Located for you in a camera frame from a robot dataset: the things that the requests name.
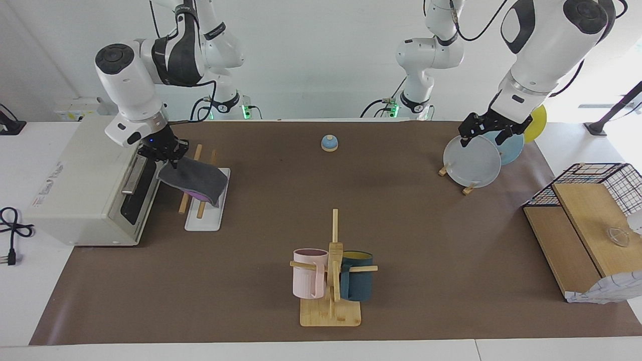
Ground white wooden-bar towel rack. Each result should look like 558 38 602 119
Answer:
179 144 231 232

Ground dark teal mug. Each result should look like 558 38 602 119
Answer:
340 251 374 302

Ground light blue plate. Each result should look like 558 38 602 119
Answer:
481 128 525 166

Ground black power cable with plug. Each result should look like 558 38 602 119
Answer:
0 207 35 266

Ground purple and grey towel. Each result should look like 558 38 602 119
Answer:
157 156 229 208

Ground black base cable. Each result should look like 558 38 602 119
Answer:
360 99 402 119
190 97 214 121

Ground white power box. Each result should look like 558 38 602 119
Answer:
53 98 111 122

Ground black angled stand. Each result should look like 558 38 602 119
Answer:
584 81 642 137

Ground yellow plate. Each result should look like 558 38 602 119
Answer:
523 104 547 143

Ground black clamp mount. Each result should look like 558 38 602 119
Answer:
0 104 27 136

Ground wooden mug tree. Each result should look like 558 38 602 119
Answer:
289 209 378 327

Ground clear glass lid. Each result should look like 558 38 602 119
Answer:
604 227 630 247

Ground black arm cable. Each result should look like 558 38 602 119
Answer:
450 0 512 42
168 80 218 124

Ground brown table mat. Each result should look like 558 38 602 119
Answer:
29 120 642 345

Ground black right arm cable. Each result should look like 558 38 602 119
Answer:
168 80 218 124

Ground beige toaster oven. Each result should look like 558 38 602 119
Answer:
24 116 171 247

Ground pink mug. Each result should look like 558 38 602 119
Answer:
293 249 329 299

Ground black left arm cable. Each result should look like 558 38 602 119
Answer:
450 0 512 42

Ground black wire basket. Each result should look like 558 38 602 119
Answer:
523 163 642 217

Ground wooden shelf boards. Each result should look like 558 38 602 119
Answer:
523 183 642 296

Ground wooden plate rack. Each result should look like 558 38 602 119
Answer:
438 163 476 196

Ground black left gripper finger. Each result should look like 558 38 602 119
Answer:
459 113 486 148
494 129 521 147

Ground grey plate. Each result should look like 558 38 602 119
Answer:
443 133 502 189

